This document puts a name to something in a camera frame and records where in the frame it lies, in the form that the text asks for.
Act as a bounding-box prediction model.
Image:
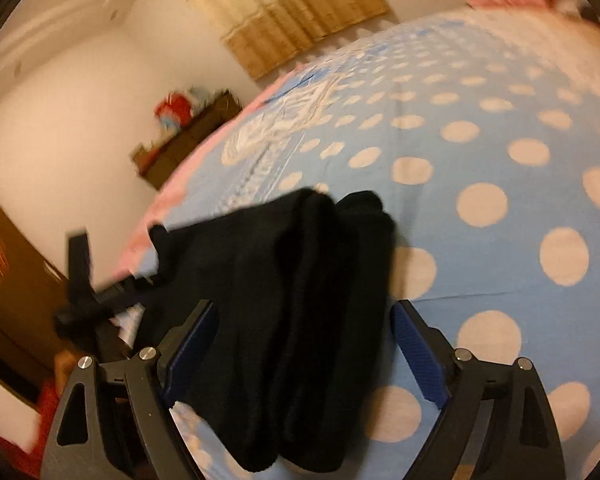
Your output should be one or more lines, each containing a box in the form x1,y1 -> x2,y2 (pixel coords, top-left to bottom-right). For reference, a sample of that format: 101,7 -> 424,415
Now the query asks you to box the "black knit garment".
134,188 -> 394,474

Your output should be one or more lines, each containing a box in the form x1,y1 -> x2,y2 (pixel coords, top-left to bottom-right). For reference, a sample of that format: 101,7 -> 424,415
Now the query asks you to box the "person left hand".
54,349 -> 79,384

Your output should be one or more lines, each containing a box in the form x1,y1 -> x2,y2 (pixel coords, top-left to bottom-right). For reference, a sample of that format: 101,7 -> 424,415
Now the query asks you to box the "dark red patterned sleeve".
0,378 -> 59,479

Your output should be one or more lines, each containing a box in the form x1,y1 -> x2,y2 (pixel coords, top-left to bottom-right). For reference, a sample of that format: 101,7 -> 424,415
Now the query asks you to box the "brown wooden door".
0,206 -> 66,404

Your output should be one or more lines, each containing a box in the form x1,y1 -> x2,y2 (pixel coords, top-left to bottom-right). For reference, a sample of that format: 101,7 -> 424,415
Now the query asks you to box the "dark wooden desk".
132,90 -> 242,191

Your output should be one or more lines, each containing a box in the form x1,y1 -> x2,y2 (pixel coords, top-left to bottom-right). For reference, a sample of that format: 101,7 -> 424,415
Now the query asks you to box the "red gift bag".
154,92 -> 193,129

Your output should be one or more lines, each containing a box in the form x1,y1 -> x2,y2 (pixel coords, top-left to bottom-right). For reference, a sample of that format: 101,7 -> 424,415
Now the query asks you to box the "blue polka dot bedspread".
119,9 -> 600,479

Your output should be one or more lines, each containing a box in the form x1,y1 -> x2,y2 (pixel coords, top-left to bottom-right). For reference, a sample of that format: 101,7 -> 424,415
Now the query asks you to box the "beige window curtain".
186,0 -> 391,80

